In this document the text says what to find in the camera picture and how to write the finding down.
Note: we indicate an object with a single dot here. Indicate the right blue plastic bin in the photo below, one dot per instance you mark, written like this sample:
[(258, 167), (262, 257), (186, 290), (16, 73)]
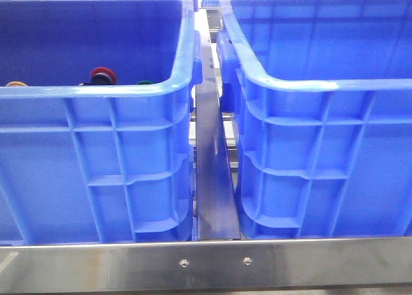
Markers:
[(323, 115)]

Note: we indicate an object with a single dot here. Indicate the steel divider rail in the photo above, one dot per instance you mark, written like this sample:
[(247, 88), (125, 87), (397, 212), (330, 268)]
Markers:
[(216, 208)]

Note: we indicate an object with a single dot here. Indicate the left blue plastic bin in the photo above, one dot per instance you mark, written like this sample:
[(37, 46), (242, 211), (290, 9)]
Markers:
[(97, 164)]

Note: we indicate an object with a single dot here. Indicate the blue plastic bin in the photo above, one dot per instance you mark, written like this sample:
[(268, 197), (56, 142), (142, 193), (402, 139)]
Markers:
[(97, 164), (323, 115)]

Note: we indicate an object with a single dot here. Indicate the steel front rail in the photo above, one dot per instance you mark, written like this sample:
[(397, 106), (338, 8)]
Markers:
[(209, 265)]

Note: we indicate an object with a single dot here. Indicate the red mushroom push button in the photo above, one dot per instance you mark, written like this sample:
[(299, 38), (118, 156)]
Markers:
[(101, 76)]

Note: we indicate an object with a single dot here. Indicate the green mushroom push button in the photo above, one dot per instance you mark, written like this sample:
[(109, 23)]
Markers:
[(144, 82)]

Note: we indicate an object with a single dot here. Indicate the yellow mushroom push button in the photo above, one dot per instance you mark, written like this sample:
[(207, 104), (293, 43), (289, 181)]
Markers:
[(16, 84)]

